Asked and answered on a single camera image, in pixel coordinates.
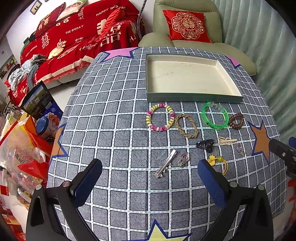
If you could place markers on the silver heart pendant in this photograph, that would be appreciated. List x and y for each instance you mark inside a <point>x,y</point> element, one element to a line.
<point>184,159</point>

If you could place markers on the blue lid jar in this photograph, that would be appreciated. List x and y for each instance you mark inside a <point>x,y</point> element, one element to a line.
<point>46,129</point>

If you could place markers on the green translucent bangle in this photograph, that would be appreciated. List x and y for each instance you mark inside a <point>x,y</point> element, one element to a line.
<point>215,116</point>

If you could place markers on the silver alligator hair clip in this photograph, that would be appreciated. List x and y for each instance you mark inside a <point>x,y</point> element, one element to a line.
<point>165,164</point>

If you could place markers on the pale green curtain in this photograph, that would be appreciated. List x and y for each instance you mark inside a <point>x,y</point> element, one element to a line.
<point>259,31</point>

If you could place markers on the black claw hair clip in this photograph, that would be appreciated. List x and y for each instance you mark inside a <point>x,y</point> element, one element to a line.
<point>206,145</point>

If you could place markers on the red wedding bedspread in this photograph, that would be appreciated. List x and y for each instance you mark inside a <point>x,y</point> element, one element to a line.
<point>68,45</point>

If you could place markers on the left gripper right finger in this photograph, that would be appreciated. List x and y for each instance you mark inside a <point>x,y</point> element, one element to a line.
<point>226,195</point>

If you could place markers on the green armchair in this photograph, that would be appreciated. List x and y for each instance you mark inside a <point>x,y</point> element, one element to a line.
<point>160,35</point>

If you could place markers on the red embroidered cushion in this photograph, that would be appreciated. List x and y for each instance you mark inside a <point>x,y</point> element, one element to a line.
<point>187,25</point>

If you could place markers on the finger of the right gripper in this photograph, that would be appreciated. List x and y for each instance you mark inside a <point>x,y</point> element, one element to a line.
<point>282,150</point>

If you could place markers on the dark picture box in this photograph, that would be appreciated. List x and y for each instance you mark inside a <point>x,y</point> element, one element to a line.
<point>39,102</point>

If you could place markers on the beige rabbit hair clip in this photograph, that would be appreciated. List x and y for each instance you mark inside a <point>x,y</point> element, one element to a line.
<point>222,141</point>

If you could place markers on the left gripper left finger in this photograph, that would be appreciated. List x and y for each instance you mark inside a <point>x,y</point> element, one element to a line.
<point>72,195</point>

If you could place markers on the shallow green-sided tray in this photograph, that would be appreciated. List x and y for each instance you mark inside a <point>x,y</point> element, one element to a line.
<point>179,78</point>

